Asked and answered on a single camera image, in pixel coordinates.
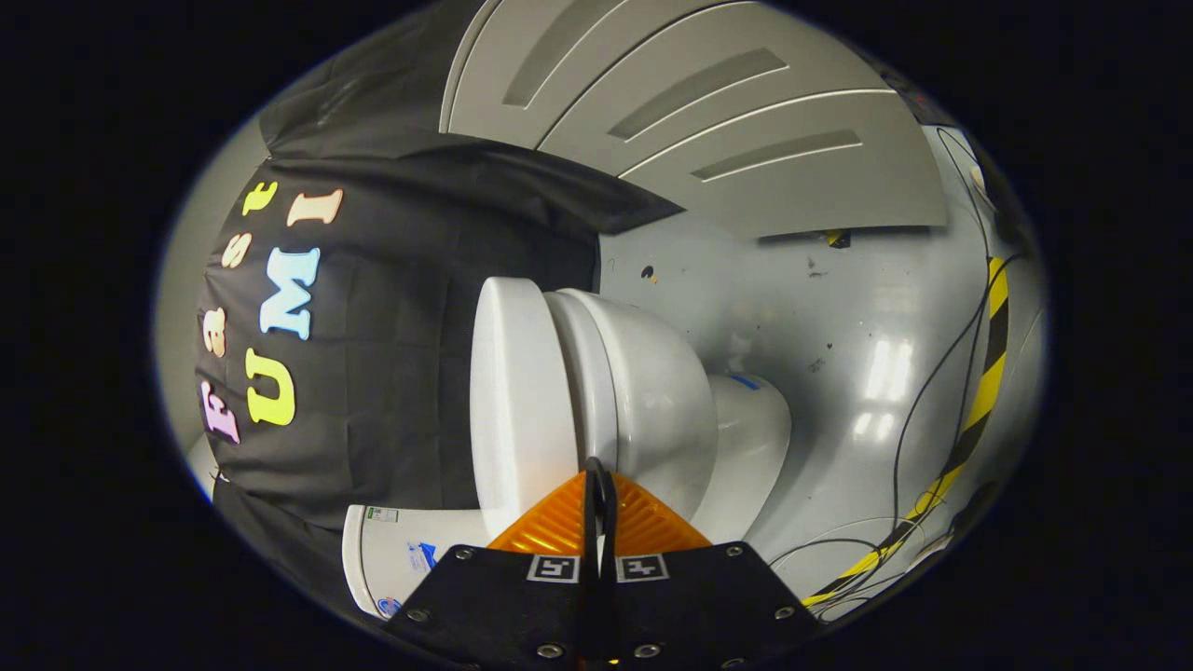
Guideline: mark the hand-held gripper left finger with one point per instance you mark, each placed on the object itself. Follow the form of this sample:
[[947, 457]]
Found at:
[[503, 606]]

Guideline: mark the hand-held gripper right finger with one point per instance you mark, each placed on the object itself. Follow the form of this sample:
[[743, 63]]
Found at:
[[699, 606]]

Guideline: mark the white toilet lid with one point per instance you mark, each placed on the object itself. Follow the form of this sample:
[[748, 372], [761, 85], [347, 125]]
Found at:
[[517, 401]]

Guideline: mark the white ceramic toilet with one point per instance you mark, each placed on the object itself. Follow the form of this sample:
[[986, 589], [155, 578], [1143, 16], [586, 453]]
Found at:
[[662, 401]]

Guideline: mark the white toilet seat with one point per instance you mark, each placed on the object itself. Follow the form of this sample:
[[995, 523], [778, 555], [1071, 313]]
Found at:
[[596, 373]]

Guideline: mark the black backdrop cloth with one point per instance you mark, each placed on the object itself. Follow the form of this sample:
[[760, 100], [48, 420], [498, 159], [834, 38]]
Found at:
[[391, 373]]

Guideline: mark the yellow black hazard tape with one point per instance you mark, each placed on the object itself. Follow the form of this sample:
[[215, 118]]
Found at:
[[995, 335]]

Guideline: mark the white grey drawer cabinet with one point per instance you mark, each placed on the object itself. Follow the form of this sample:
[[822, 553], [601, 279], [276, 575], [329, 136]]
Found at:
[[727, 121]]

